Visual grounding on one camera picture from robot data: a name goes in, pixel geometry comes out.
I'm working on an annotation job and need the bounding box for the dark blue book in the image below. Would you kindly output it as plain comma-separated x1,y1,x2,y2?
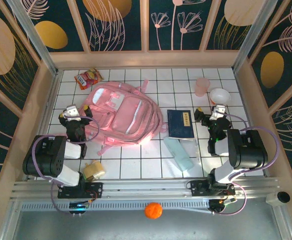
167,109,196,141

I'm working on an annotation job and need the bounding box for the pink backpack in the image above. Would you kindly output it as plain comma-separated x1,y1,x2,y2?
82,79,170,158

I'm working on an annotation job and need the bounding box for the cream yellow plastic toy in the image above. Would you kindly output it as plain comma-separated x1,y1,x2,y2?
82,159,106,181

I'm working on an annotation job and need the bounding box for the light blue pencil case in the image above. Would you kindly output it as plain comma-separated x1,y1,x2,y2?
163,136,194,172

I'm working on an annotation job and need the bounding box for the red snack bag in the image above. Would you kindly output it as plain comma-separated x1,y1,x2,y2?
74,67,104,91

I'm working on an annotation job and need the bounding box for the orange and white bowl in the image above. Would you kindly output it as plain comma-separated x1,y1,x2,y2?
209,87,232,107

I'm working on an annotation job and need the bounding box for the pink plastic cup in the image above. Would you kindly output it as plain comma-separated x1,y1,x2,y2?
195,77,211,97

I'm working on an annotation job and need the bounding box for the orange ball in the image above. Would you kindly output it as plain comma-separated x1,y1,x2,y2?
144,201,163,220

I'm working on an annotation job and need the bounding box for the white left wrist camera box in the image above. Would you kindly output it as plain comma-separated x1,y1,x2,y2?
63,105,81,119

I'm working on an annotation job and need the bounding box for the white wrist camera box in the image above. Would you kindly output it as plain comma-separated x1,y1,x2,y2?
63,105,81,119
210,104,227,121

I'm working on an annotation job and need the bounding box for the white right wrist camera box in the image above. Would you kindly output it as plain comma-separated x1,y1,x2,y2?
210,104,227,121

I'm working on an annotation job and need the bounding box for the aluminium side rail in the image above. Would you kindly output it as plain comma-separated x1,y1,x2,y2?
23,71,61,182

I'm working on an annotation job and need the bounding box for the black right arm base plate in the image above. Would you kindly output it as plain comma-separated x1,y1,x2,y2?
190,179,236,197

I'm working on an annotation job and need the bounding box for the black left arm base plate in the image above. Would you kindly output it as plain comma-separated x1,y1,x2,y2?
57,181,103,200

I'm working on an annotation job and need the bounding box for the white flat cable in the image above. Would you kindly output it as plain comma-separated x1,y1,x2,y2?
160,206,213,215

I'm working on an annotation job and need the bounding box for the aluminium frame post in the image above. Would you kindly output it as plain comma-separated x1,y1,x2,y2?
232,0,279,73
5,0,59,76

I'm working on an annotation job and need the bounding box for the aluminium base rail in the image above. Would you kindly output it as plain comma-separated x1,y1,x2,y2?
9,176,279,201

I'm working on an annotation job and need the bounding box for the slotted grey cable duct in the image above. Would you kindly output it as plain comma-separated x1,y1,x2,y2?
20,198,211,213

